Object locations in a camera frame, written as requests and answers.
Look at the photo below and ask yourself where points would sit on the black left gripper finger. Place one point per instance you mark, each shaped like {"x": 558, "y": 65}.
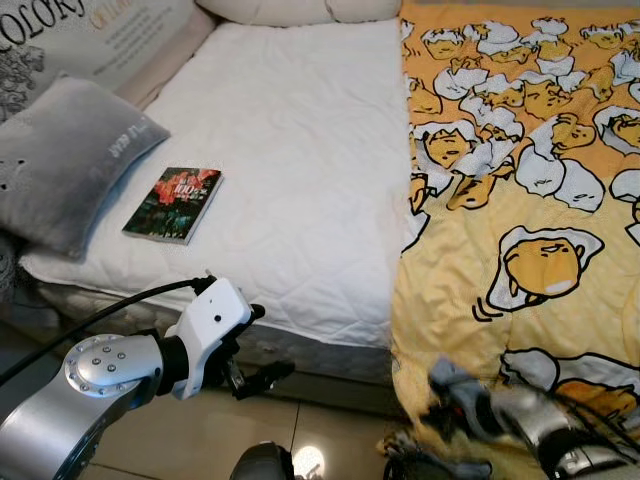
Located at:
{"x": 254, "y": 312}
{"x": 268, "y": 377}

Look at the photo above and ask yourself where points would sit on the dark red cover book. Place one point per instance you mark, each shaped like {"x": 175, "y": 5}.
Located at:
{"x": 170, "y": 210}

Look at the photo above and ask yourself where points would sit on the grey bear plush pillow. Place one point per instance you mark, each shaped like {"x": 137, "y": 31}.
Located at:
{"x": 70, "y": 160}

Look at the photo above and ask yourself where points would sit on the yellow egg cartoon blanket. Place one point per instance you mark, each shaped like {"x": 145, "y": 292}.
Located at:
{"x": 540, "y": 150}

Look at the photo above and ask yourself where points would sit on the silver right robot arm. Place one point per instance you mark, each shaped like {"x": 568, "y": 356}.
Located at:
{"x": 560, "y": 430}

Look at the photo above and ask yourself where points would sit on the grey quilted mattress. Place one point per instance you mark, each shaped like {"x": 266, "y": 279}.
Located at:
{"x": 320, "y": 355}

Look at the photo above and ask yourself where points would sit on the dark grey robot leg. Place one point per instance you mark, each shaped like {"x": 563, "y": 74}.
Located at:
{"x": 262, "y": 465}

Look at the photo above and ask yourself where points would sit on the white quilted mattress cover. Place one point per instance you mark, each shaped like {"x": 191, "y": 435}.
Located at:
{"x": 300, "y": 150}

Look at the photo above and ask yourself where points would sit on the large beige pillow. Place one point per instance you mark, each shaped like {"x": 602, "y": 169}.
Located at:
{"x": 260, "y": 10}

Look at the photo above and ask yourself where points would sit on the white printed headboard cloth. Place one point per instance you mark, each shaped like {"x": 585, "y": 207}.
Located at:
{"x": 100, "y": 40}

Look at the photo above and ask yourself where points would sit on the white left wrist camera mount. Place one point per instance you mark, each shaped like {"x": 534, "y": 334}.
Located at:
{"x": 215, "y": 320}

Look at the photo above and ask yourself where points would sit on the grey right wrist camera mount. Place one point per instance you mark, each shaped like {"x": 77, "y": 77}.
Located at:
{"x": 455, "y": 380}

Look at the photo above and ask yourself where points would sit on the beige padded bed frame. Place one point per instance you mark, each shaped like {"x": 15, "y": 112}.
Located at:
{"x": 170, "y": 65}

